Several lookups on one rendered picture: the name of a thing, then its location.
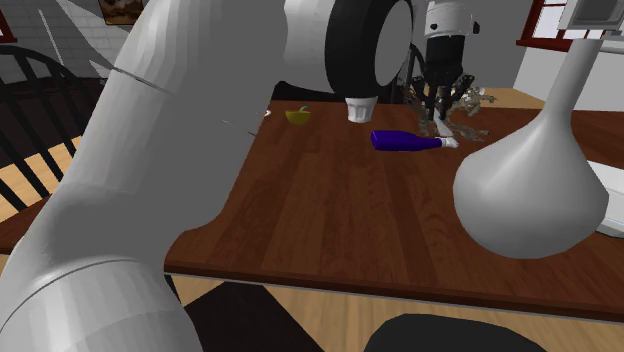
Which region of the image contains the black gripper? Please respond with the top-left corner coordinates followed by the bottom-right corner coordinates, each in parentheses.
top-left (425, 32), bottom-right (467, 123)

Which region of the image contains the grey-brown branch figure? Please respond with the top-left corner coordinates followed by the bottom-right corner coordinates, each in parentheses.
top-left (402, 72), bottom-right (499, 144)

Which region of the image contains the black spindle-back chair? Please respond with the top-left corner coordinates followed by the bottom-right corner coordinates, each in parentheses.
top-left (0, 45), bottom-right (109, 213)
top-left (389, 42), bottom-right (431, 106)

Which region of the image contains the blue bottle with white cap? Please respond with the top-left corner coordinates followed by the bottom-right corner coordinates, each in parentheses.
top-left (369, 128), bottom-right (461, 153)

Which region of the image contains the white ribbed cup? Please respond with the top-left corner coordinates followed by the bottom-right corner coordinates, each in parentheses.
top-left (344, 95), bottom-right (379, 124)

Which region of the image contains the large white long-necked vase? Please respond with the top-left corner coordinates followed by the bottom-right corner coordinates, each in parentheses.
top-left (451, 37), bottom-right (611, 260)

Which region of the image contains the red-framed window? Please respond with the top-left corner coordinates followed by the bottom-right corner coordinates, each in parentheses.
top-left (515, 0), bottom-right (624, 53)

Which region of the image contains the yellow bowl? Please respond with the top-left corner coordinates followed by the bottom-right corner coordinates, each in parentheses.
top-left (284, 105), bottom-right (312, 126)

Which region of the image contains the brown wooden table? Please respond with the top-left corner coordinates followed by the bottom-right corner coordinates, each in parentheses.
top-left (0, 87), bottom-right (624, 325)

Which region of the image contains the white flat box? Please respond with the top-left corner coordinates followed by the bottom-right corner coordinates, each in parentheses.
top-left (586, 159), bottom-right (624, 240)

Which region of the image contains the black round seat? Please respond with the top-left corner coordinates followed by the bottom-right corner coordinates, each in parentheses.
top-left (362, 313), bottom-right (548, 352)

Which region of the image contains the white wall appliance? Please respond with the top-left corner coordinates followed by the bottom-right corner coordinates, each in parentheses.
top-left (557, 0), bottom-right (624, 56)

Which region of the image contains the brown wall picture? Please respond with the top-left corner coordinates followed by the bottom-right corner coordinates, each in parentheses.
top-left (98, 0), bottom-right (148, 26)

